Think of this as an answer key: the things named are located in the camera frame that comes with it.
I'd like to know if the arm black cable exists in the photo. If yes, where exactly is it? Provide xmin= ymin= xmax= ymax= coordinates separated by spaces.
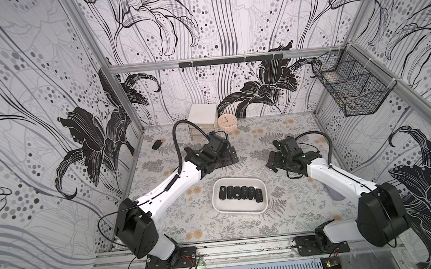
xmin=294 ymin=129 xmax=336 ymax=168
xmin=171 ymin=117 xmax=213 ymax=175

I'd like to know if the black flip key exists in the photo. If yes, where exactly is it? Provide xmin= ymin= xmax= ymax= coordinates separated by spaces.
xmin=219 ymin=186 xmax=227 ymax=200
xmin=255 ymin=188 xmax=264 ymax=203

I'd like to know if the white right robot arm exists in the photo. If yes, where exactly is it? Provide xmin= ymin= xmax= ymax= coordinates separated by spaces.
xmin=266 ymin=136 xmax=411 ymax=253

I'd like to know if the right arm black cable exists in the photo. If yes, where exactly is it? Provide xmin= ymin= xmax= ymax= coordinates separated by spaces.
xmin=294 ymin=129 xmax=336 ymax=168

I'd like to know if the pink round alarm clock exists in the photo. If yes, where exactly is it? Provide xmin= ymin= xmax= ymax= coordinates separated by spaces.
xmin=218 ymin=114 xmax=238 ymax=133

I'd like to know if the white mini drawer cabinet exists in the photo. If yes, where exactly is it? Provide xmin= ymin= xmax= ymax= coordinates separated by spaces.
xmin=188 ymin=104 xmax=218 ymax=133

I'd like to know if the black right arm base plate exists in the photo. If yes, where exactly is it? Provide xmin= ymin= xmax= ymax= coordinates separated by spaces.
xmin=292 ymin=235 xmax=351 ymax=257

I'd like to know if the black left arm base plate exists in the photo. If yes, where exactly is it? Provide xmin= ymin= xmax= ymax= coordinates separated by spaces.
xmin=145 ymin=246 xmax=198 ymax=269

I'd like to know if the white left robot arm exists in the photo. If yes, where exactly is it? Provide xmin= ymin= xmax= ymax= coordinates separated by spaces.
xmin=115 ymin=134 xmax=238 ymax=261

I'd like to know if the purple grey cloth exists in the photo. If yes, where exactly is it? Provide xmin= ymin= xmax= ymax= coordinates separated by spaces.
xmin=325 ymin=185 xmax=345 ymax=201

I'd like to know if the white rectangular storage tray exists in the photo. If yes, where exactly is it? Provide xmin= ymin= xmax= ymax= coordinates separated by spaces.
xmin=212 ymin=178 xmax=269 ymax=215

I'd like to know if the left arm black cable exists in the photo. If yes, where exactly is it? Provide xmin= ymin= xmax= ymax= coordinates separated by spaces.
xmin=171 ymin=117 xmax=213 ymax=175

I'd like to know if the black wire wall basket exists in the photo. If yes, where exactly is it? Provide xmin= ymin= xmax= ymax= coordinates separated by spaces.
xmin=311 ymin=50 xmax=396 ymax=117

